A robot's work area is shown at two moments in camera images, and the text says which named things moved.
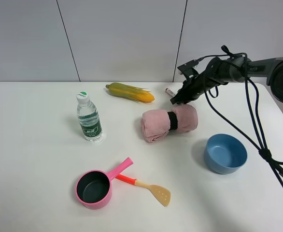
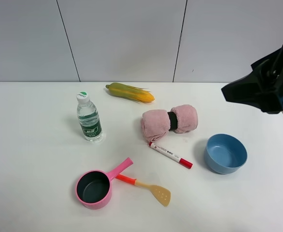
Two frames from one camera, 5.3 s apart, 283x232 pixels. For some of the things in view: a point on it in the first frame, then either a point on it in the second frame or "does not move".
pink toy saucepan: x=93 y=188 does not move
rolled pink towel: x=156 y=123 does not move
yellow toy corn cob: x=137 y=94 does not move
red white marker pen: x=170 y=92 -> x=172 y=155
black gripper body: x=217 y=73 -> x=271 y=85
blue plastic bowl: x=224 y=153 does not move
